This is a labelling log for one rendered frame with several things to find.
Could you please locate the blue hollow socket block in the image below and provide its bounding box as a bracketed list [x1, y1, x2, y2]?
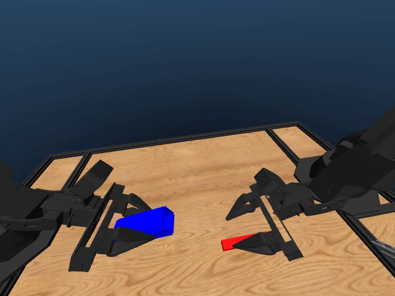
[112, 205, 175, 244]

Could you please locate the thin red peg bar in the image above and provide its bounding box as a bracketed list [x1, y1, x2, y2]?
[220, 231, 268, 252]

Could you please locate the black table frame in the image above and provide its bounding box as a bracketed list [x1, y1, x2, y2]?
[0, 121, 395, 296]

